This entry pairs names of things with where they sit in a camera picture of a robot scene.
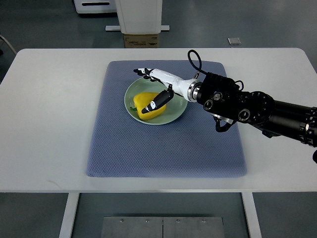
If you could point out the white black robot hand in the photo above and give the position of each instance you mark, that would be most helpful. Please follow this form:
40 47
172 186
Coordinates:
171 80

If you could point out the yellow bell pepper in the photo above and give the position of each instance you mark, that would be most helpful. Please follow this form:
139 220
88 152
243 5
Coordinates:
148 104

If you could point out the light green plate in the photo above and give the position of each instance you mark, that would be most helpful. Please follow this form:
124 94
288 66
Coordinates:
141 92

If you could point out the grey floor plate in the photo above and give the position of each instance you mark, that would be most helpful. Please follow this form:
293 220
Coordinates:
234 41

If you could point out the cardboard box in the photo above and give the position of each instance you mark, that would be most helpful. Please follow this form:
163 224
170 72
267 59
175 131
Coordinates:
141 41

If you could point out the blue quilted mat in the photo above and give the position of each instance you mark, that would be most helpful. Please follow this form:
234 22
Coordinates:
187 147

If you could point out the white cabinet with slot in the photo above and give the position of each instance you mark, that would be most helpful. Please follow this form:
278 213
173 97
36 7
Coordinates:
94 6

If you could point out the right white table leg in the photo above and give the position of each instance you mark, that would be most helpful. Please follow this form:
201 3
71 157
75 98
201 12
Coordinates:
251 215

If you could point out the white table leg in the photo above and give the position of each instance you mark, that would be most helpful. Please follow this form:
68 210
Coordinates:
69 215
251 215

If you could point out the left white table leg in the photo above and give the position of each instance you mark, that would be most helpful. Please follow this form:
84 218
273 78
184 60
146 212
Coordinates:
69 215

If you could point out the white chair edge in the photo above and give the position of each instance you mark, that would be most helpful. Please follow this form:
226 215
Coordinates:
8 44

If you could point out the white pedestal base bar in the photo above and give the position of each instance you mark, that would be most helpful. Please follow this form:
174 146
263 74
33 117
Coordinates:
117 28

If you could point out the white pedestal column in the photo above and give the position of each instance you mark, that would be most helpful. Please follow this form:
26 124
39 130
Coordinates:
139 16

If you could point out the metal base plate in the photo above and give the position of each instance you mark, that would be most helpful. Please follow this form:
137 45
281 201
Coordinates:
162 227

